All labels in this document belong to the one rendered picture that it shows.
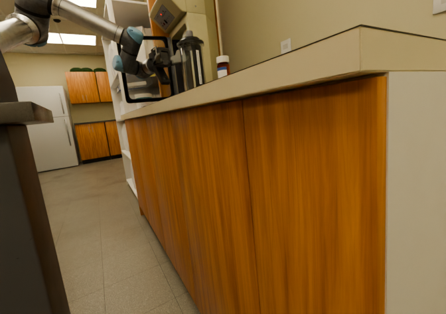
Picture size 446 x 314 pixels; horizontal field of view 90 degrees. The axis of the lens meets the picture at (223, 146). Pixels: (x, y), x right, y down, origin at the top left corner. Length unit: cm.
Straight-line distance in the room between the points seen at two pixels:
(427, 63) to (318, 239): 26
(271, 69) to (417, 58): 16
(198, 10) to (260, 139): 110
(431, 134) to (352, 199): 14
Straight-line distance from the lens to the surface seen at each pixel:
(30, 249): 74
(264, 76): 33
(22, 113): 61
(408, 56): 33
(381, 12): 108
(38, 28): 130
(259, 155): 40
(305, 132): 32
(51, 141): 610
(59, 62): 691
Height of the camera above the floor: 88
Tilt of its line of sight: 9 degrees down
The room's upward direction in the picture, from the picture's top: 6 degrees counter-clockwise
